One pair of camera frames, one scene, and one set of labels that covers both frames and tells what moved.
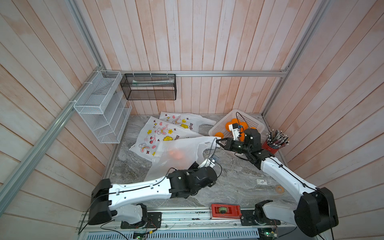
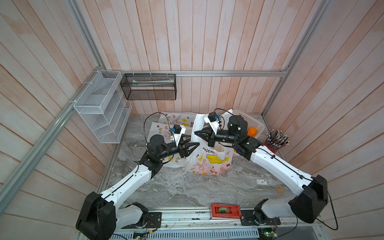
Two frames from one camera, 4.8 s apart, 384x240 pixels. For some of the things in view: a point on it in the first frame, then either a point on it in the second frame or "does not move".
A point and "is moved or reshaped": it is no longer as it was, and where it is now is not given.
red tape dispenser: x=225 y=211 does not move
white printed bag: x=146 y=133 to x=167 y=131
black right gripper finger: x=217 y=141 to x=205 y=133
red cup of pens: x=275 y=140 does not move
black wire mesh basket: x=149 y=86 does not move
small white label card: x=261 y=182 does not move
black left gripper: x=194 y=166 to x=185 y=151
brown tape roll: x=279 y=189 does not move
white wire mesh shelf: x=103 y=107 does not move
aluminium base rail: x=189 y=225 does not move
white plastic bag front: x=173 y=154 is moved or reshaped
